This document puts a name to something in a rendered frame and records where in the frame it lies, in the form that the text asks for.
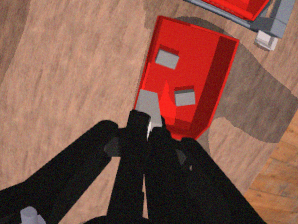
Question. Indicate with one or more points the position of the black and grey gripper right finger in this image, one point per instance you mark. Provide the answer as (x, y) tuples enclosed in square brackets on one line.
[(167, 192)]

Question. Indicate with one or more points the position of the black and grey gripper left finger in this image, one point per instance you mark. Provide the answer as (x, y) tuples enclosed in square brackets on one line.
[(47, 195)]

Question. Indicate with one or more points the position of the red bin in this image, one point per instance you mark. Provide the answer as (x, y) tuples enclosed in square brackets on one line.
[(204, 65), (244, 9)]

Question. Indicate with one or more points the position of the grey metal block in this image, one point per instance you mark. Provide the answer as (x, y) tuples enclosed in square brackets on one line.
[(184, 97), (167, 59)]

